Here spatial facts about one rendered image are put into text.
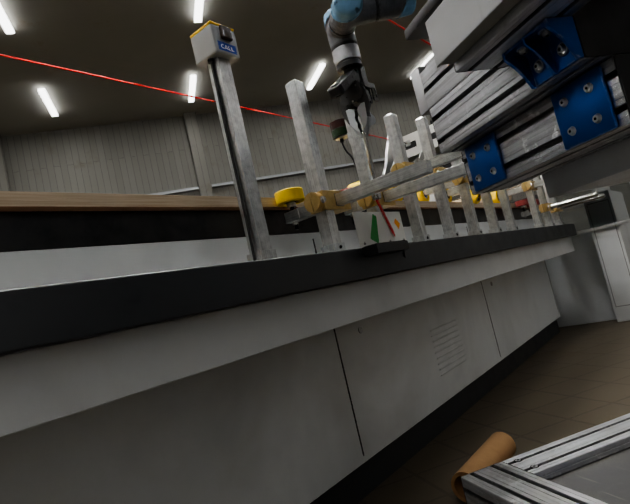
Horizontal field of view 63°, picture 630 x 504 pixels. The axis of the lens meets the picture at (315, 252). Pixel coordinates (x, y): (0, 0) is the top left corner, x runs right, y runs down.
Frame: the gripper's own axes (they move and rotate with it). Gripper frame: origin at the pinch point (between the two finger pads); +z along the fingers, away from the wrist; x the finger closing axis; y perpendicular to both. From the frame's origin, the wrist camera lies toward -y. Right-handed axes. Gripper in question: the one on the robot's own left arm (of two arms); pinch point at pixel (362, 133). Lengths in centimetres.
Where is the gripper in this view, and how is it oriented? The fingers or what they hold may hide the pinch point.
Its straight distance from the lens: 142.3
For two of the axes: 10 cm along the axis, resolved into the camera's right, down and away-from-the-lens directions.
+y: 6.0, -1.0, 7.9
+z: 2.4, 9.7, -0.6
